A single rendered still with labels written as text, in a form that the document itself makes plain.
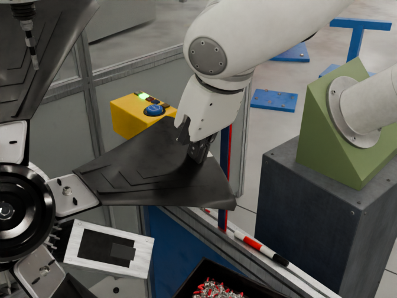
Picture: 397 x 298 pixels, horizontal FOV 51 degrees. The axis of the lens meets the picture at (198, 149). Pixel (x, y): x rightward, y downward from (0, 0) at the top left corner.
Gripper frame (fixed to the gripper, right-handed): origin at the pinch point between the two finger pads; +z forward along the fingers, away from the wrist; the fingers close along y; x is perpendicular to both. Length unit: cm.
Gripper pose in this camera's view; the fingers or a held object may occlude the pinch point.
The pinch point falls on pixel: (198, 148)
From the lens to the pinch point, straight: 69.8
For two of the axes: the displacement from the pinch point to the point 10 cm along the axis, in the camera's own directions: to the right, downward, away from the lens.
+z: -2.1, 6.8, 7.0
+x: 6.6, 6.3, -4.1
